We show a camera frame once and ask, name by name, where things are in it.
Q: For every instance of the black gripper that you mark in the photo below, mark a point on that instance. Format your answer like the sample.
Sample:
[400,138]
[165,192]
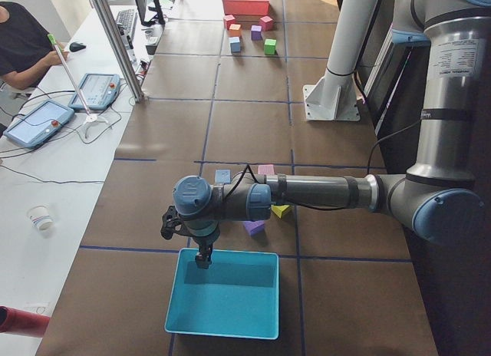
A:
[203,240]

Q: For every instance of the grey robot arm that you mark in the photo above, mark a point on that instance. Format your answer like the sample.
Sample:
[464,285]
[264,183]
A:
[434,198]

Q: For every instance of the teal plastic bin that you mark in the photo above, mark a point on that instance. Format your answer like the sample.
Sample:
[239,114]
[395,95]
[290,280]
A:
[237,296]

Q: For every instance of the purple block left side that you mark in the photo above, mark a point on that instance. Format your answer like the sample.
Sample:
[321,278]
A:
[254,227]

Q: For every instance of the purple block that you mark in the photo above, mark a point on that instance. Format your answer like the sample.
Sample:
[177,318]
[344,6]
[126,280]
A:
[254,227]
[256,32]

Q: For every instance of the yellow block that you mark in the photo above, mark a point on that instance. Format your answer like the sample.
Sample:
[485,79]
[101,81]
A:
[281,211]

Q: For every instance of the pink block left side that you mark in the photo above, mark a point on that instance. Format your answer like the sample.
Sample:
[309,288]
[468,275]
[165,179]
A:
[266,169]

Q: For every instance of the paper cup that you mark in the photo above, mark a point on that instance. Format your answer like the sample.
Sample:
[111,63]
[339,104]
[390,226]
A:
[40,218]

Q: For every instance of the teach pendant far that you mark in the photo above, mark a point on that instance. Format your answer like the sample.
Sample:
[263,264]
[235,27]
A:
[100,90]

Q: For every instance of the teach pendant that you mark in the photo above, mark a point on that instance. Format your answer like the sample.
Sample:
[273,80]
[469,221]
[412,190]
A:
[39,124]
[100,90]

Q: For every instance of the red cylinder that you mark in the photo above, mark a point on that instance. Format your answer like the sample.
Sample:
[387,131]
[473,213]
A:
[19,322]

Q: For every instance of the teach pendant near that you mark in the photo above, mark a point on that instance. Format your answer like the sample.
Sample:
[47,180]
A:
[39,124]

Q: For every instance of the green block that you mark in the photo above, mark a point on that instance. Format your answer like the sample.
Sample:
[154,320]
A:
[270,46]

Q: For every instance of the orange block right side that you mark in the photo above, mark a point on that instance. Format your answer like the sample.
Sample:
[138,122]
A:
[235,31]

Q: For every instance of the purple block right side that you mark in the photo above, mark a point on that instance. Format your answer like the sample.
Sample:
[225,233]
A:
[256,32]

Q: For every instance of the red block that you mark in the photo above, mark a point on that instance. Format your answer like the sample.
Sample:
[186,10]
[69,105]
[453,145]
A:
[229,20]

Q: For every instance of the magenta block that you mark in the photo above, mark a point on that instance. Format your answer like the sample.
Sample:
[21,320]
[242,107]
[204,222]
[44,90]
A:
[266,22]

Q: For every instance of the black computer mouse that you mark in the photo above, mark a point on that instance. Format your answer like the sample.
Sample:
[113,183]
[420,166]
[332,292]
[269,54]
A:
[76,46]

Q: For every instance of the black monitor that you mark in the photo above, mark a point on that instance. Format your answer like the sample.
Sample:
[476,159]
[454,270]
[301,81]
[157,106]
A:
[150,12]

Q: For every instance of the black keyboard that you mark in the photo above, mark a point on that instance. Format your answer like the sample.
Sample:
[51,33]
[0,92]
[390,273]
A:
[126,22]

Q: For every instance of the red plastic bin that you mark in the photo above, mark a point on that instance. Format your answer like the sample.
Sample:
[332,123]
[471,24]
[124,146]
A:
[246,7]

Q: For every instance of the white stick green tip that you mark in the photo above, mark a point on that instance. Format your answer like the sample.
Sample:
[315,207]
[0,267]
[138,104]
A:
[90,118]

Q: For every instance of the seated person black shirt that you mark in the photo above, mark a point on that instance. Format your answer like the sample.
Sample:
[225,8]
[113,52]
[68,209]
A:
[26,52]

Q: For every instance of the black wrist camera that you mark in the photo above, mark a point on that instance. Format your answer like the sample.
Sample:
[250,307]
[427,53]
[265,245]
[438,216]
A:
[171,223]

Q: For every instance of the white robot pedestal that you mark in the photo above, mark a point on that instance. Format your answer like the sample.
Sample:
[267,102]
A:
[333,97]

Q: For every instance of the aluminium frame post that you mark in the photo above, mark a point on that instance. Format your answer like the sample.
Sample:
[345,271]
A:
[116,42]

